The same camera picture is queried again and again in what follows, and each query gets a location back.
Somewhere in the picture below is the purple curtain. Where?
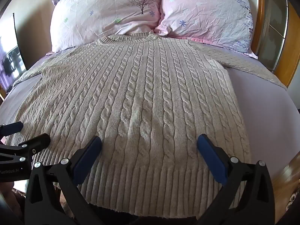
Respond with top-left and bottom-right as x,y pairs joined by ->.
0,46 -> 15,93

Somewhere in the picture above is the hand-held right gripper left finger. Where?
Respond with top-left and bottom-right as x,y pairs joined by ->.
23,135 -> 110,225

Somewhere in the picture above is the beige cable-knit sweater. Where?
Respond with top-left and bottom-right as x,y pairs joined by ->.
5,31 -> 288,218

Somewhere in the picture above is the wooden headboard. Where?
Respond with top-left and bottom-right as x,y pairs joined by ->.
251,0 -> 300,90

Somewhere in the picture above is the window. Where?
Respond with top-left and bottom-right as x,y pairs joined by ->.
0,36 -> 27,81

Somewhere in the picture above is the pink flower print pillow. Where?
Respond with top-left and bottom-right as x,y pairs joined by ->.
155,0 -> 258,59

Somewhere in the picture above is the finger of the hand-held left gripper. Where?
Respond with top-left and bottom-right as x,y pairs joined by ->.
0,133 -> 51,163
0,121 -> 24,138

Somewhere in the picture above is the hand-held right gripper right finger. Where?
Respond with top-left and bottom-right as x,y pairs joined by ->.
197,133 -> 273,225

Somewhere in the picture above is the pink tree print pillow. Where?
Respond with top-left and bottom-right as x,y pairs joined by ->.
51,0 -> 163,53

